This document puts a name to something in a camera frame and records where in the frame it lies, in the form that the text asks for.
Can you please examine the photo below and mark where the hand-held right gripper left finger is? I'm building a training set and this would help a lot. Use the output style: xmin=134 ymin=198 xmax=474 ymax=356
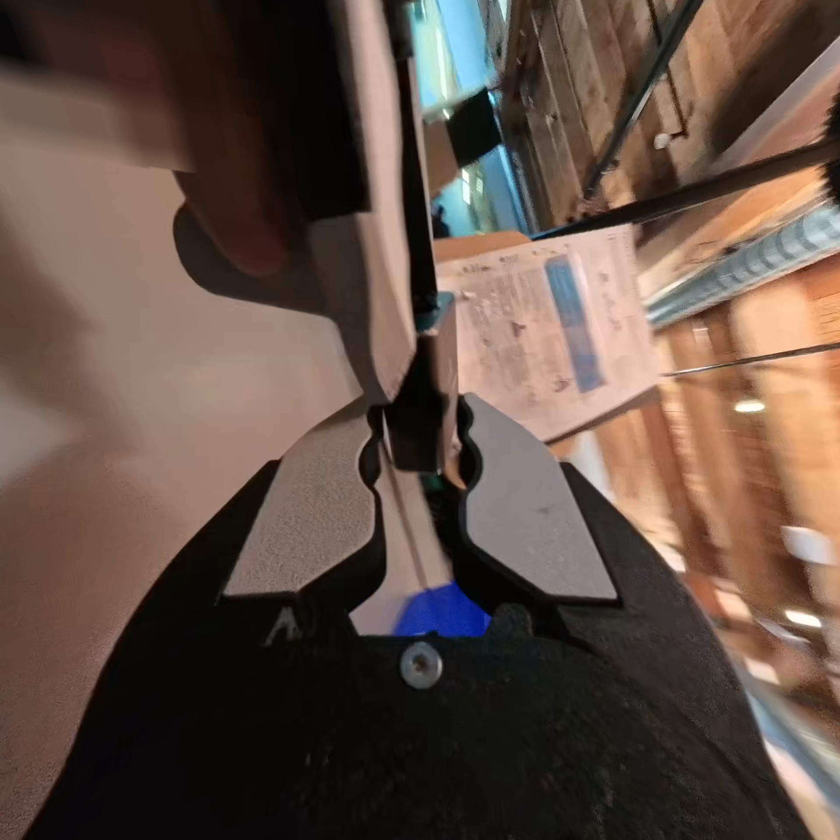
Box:
xmin=222 ymin=407 xmax=383 ymax=631

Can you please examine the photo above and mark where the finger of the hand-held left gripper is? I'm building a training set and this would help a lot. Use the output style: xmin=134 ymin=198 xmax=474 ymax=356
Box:
xmin=307 ymin=0 xmax=439 ymax=406

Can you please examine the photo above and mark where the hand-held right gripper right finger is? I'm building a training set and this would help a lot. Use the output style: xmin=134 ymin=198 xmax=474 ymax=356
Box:
xmin=457 ymin=392 xmax=620 ymax=606

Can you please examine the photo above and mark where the blue plastic bin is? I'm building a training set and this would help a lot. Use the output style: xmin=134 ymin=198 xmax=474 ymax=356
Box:
xmin=394 ymin=586 xmax=492 ymax=637

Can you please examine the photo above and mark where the black network adapter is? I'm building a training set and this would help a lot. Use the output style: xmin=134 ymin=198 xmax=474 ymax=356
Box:
xmin=382 ymin=294 xmax=462 ymax=490

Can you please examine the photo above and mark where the grey desk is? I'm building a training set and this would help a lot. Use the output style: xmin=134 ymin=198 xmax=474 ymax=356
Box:
xmin=0 ymin=66 xmax=460 ymax=828

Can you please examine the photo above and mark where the person's left hand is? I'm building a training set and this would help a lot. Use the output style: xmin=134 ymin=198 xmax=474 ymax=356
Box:
xmin=26 ymin=0 xmax=298 ymax=278

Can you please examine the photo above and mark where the wooden document stand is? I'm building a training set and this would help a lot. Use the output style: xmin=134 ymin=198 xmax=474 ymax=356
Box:
xmin=433 ymin=223 xmax=662 ymax=446

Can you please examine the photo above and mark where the black ceiling speaker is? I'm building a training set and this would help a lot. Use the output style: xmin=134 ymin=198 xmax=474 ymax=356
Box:
xmin=448 ymin=87 xmax=504 ymax=169

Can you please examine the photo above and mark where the instruction sheet document stand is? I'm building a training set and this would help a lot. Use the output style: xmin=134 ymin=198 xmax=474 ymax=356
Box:
xmin=438 ymin=226 xmax=657 ymax=434

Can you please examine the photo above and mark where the black tripod pole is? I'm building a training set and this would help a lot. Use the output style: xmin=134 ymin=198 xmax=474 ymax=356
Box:
xmin=530 ymin=140 xmax=840 ymax=240

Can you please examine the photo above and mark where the silver ventilation duct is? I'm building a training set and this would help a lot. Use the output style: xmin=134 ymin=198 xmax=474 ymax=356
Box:
xmin=645 ymin=209 xmax=840 ymax=329

